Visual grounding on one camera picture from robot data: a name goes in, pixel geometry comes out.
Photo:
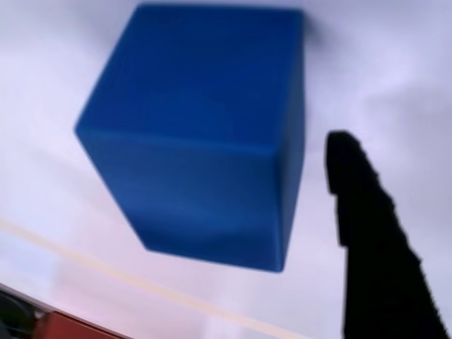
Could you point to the blue block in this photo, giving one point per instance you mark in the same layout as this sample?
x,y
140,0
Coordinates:
x,y
197,134

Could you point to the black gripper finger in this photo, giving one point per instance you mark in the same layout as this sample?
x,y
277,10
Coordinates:
x,y
374,254

